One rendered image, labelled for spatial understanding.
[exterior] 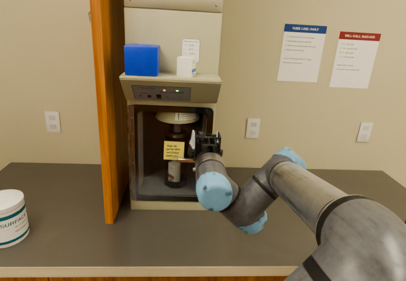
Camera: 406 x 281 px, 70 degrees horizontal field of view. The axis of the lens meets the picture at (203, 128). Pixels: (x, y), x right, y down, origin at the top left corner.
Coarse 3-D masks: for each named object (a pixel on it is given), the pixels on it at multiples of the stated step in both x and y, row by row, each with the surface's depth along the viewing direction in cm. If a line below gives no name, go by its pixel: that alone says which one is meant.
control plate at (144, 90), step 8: (136, 88) 94; (144, 88) 94; (152, 88) 94; (160, 88) 94; (168, 88) 94; (176, 88) 94; (184, 88) 94; (136, 96) 98; (144, 96) 99; (152, 96) 99; (176, 96) 99; (184, 96) 99
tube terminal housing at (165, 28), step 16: (128, 16) 94; (144, 16) 94; (160, 16) 95; (176, 16) 95; (192, 16) 95; (208, 16) 96; (128, 32) 96; (144, 32) 96; (160, 32) 96; (176, 32) 97; (192, 32) 97; (208, 32) 97; (160, 48) 98; (176, 48) 98; (208, 48) 99; (160, 64) 100; (176, 64) 100; (208, 64) 101; (144, 208) 119; (160, 208) 120; (176, 208) 120; (192, 208) 121
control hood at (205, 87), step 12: (168, 72) 100; (132, 84) 92; (144, 84) 92; (156, 84) 92; (168, 84) 92; (180, 84) 92; (192, 84) 92; (204, 84) 92; (216, 84) 92; (132, 96) 99; (192, 96) 99; (204, 96) 99; (216, 96) 99
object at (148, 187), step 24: (144, 120) 105; (168, 120) 106; (192, 120) 106; (144, 144) 108; (144, 168) 112; (168, 168) 112; (192, 168) 113; (144, 192) 115; (168, 192) 116; (192, 192) 116
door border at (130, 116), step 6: (132, 108) 103; (132, 114) 104; (132, 120) 105; (132, 126) 106; (132, 132) 106; (132, 138) 107; (132, 144) 108; (132, 150) 109; (132, 156) 110; (132, 162) 111; (132, 168) 111; (132, 174) 112; (132, 180) 113; (132, 186) 114; (132, 192) 115; (132, 198) 116
